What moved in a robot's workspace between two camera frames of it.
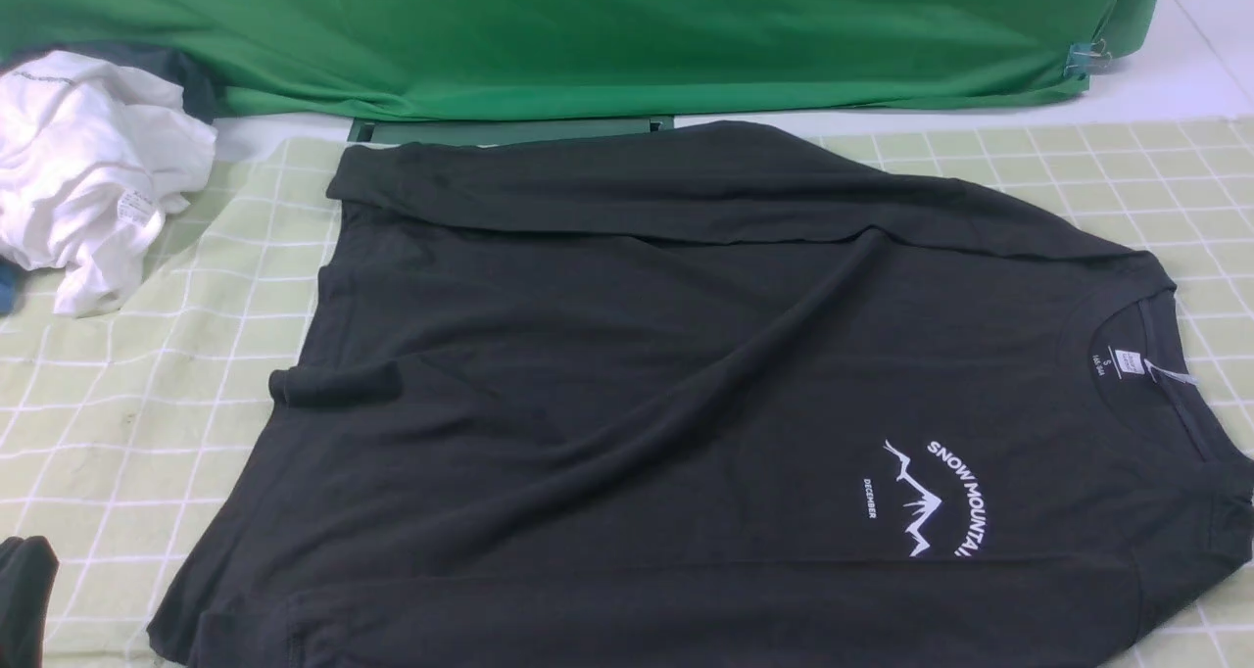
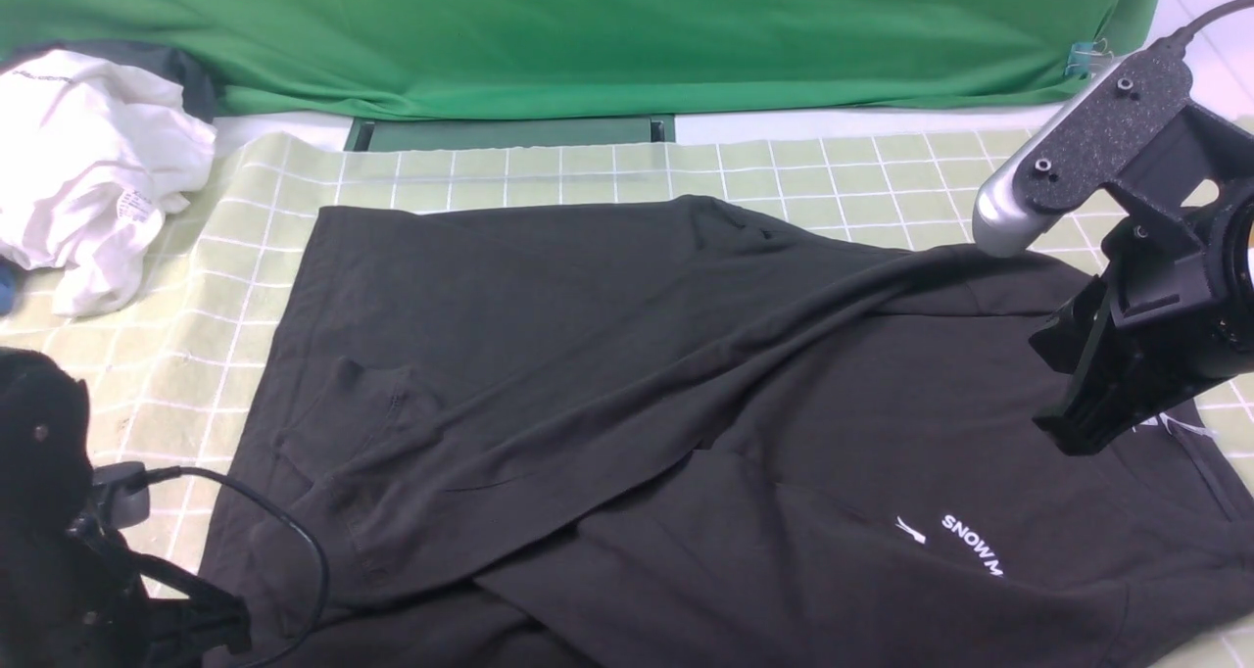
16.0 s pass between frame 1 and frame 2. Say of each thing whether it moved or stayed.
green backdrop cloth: stayed
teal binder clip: stayed
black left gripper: moved
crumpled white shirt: stayed
